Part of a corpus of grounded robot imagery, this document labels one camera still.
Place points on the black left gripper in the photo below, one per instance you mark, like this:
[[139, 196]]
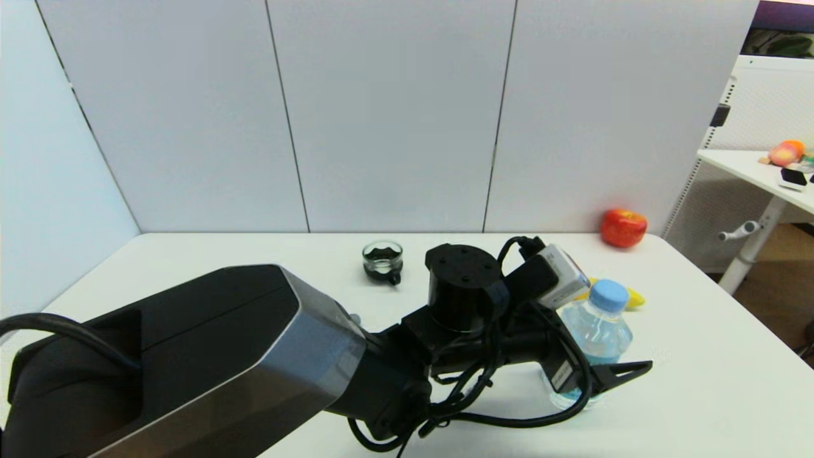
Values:
[[534, 343]]

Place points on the clear bottle blue cap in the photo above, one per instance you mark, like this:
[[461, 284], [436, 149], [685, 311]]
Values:
[[601, 331]]

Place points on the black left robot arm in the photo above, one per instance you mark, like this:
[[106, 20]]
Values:
[[191, 356]]

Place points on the yellow banana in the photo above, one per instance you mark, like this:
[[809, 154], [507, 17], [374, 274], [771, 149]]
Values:
[[633, 297]]

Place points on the red apple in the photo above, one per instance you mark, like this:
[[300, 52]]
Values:
[[623, 229]]

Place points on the white side table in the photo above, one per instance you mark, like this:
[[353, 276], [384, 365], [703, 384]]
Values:
[[744, 164]]

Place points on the black and white device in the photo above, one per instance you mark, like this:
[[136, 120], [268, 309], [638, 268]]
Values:
[[792, 178]]

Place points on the pink orange peach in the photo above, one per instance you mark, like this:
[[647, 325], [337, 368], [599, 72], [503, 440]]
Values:
[[784, 154]]

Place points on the black clip on pegboard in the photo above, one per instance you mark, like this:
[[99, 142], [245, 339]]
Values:
[[719, 116]]

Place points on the white pegboard panel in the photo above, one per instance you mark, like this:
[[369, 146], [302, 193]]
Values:
[[769, 102]]

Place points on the green plant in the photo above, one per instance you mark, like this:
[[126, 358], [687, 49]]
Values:
[[785, 44]]

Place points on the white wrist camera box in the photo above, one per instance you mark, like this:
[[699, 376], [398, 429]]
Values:
[[563, 277]]

